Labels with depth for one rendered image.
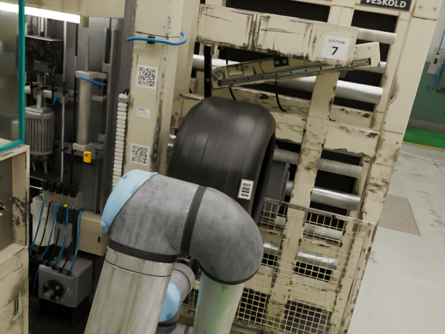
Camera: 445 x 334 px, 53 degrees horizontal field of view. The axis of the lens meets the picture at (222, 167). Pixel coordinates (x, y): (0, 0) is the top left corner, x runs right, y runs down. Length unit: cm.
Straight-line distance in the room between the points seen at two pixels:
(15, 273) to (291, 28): 131
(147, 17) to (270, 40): 47
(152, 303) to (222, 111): 93
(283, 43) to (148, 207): 118
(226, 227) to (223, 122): 83
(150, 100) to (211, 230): 102
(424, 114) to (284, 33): 913
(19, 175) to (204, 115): 65
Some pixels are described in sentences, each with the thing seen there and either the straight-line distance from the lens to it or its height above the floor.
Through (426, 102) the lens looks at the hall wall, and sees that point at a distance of 1074.
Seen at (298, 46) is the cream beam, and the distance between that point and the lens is 176.
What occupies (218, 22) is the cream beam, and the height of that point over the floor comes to 172.
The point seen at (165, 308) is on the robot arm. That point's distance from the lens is 115.
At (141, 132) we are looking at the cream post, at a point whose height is 130.
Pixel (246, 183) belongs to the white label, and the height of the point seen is 127.
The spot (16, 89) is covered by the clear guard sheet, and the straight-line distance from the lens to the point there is 154.
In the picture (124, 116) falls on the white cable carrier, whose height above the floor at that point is 135.
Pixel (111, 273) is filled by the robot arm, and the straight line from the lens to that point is 73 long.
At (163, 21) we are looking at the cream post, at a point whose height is 170.
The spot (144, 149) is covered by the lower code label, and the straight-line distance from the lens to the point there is 170.
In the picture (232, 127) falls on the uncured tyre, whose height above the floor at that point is 141.
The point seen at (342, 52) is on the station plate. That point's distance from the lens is 175.
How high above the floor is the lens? 177
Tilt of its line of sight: 19 degrees down
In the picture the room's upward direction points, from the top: 9 degrees clockwise
